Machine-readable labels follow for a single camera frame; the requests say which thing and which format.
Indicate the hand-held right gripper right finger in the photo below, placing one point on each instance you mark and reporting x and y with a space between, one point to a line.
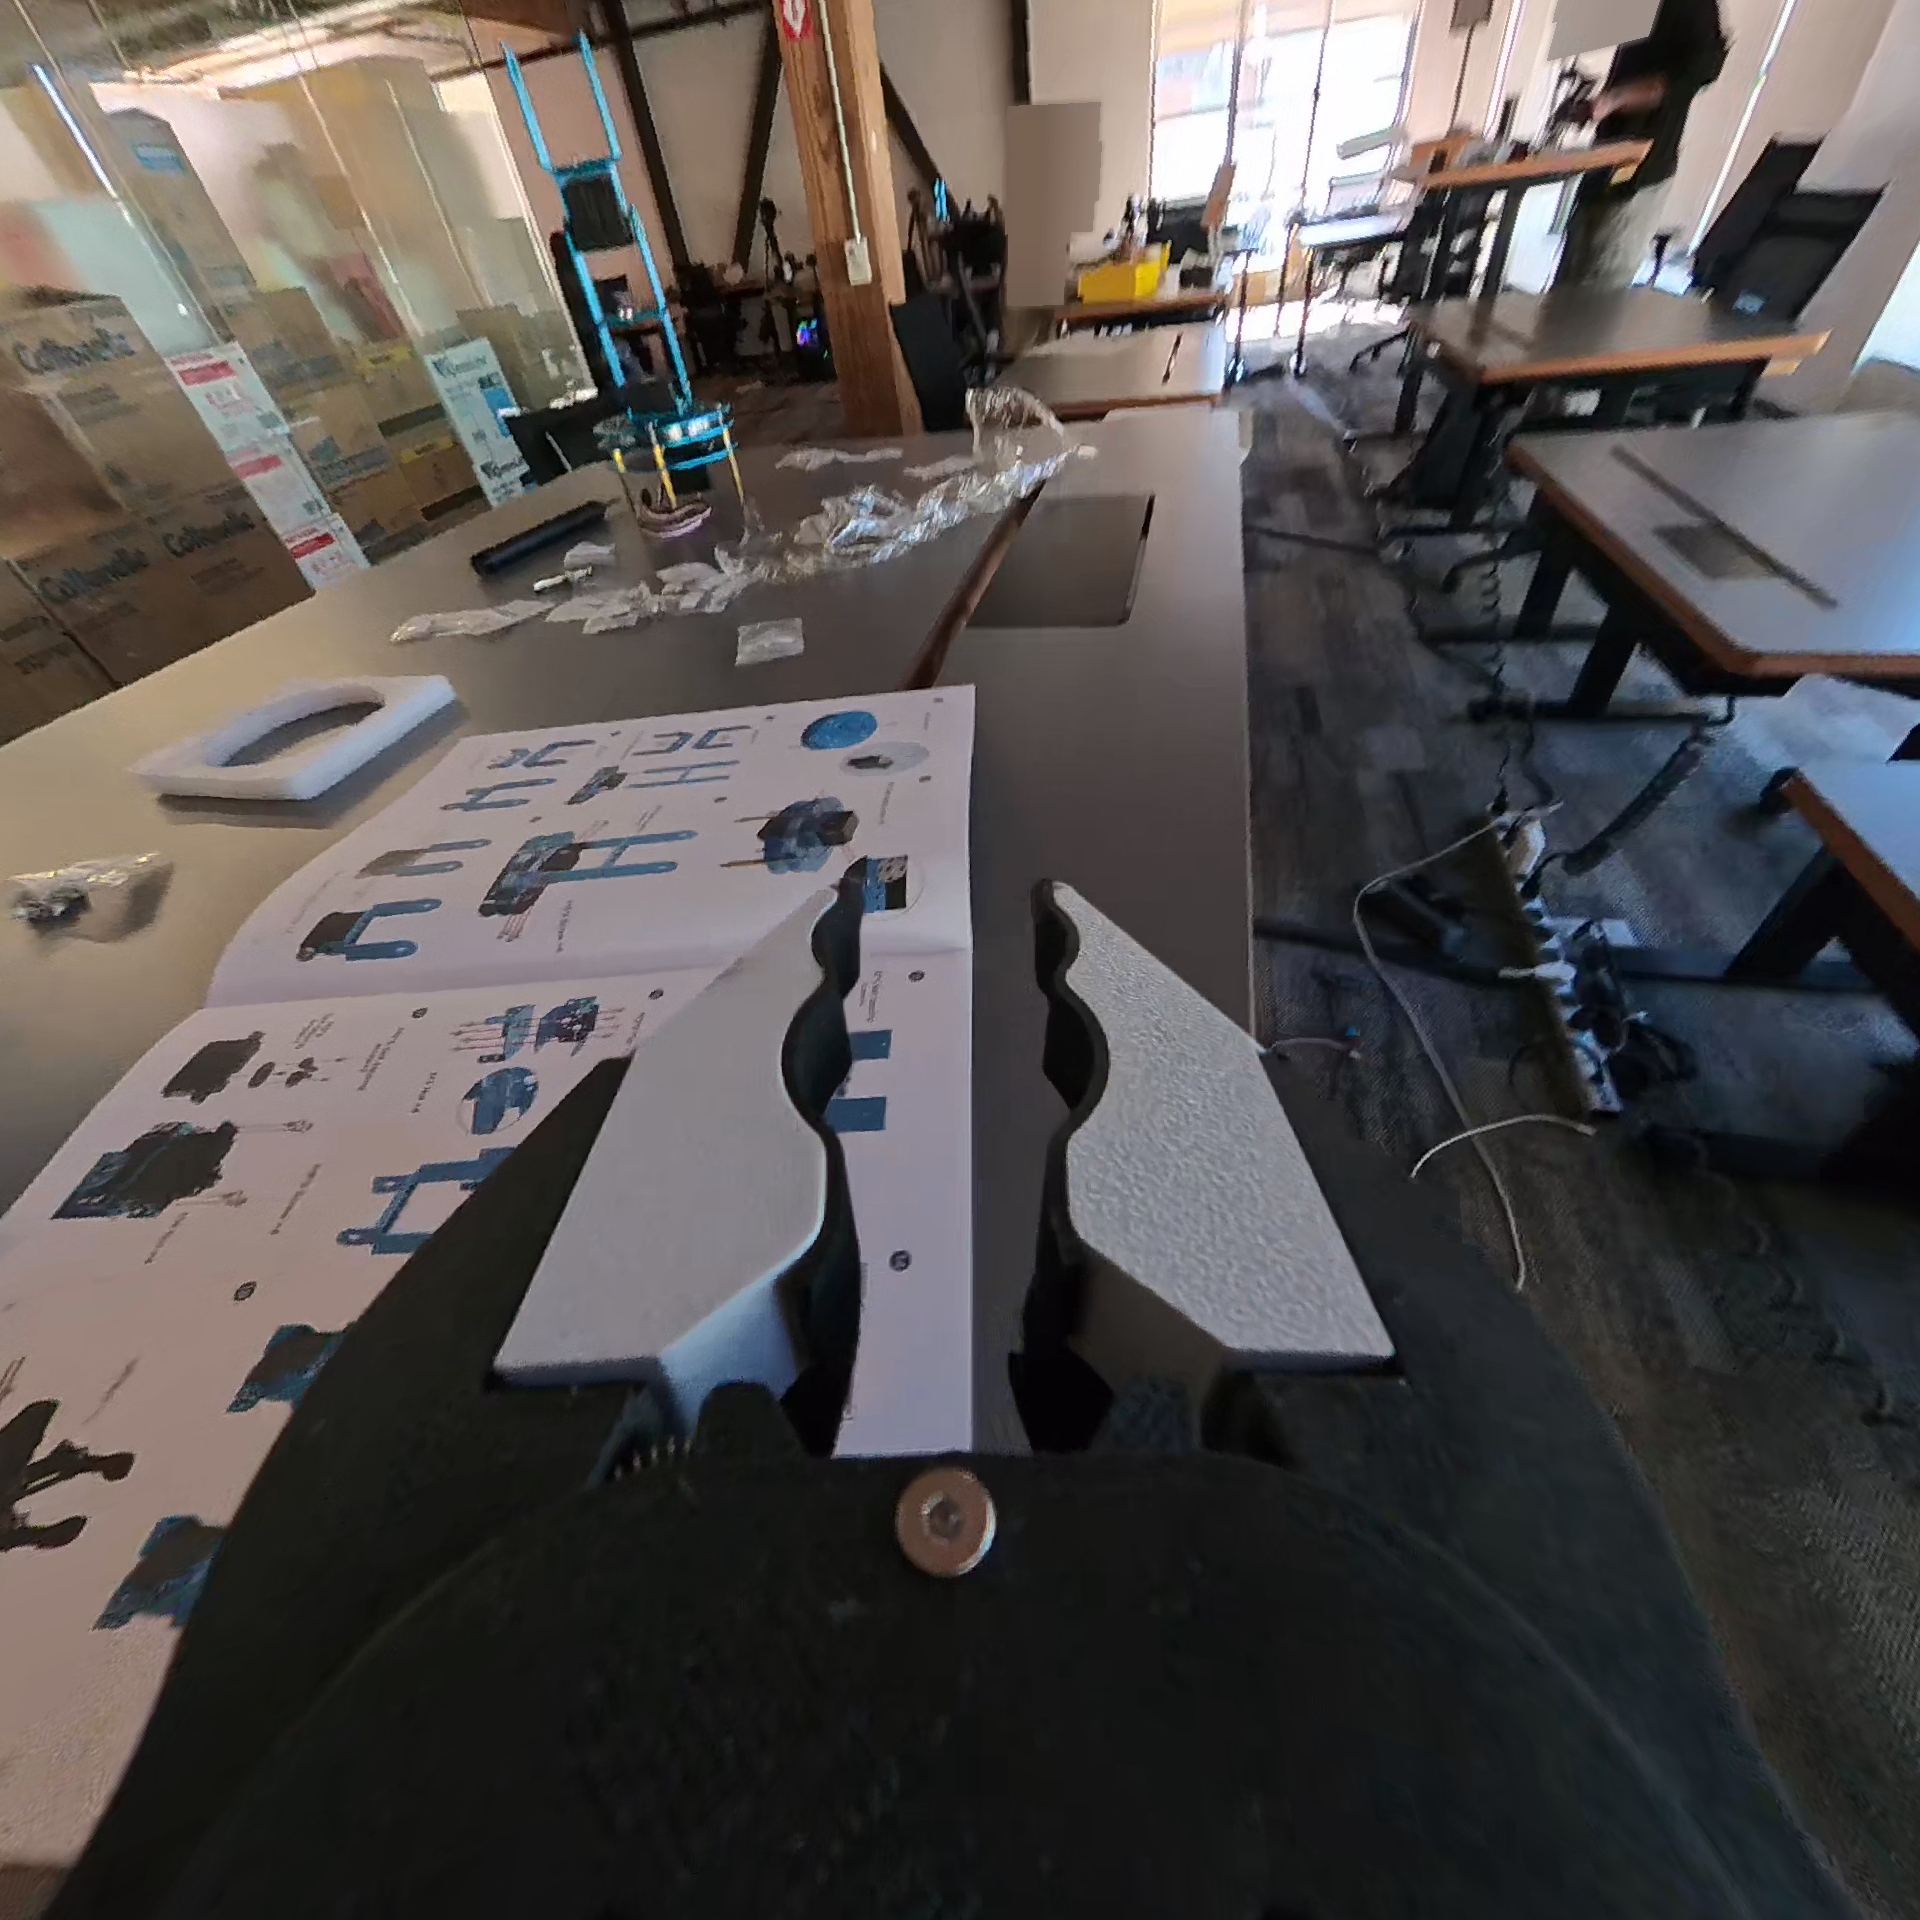
1215 1200

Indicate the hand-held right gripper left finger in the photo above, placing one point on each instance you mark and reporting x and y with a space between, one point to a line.
693 1200

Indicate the blue toy robot arm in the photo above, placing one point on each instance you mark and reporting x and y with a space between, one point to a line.
593 201

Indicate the dark desk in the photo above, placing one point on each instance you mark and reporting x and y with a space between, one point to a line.
1080 781

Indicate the wood edged office desk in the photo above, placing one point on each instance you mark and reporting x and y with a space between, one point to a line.
1109 369
1798 511
1620 324
1876 826

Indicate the wooden standing desk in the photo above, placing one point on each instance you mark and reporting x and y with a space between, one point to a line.
1518 162

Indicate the printed instruction booklet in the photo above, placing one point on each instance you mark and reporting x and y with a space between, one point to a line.
375 1078

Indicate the power strip with plugs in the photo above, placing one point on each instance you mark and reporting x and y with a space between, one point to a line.
1561 991

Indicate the cluster of clear parts bags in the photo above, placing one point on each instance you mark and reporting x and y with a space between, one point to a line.
766 642

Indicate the small zip bag with screws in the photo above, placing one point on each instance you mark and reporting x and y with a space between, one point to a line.
106 891

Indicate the black cylindrical tool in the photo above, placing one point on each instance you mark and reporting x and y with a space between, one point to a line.
535 543

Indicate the crumpled clear plastic wrap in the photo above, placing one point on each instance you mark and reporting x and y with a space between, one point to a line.
900 517

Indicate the computer case with coloured lights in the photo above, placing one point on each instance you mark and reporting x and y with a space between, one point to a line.
810 352

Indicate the yellow bin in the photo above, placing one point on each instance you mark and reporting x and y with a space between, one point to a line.
1123 276

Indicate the stack of cardboard boxes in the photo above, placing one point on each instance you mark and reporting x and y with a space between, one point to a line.
91 389

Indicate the black office chair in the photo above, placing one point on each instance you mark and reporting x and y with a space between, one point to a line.
1798 242

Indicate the white foam frame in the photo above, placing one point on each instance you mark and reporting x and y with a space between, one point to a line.
406 720

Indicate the wooden support post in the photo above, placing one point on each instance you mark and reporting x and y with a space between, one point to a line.
849 148

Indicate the red white wall sign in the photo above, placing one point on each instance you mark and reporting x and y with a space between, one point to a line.
798 17

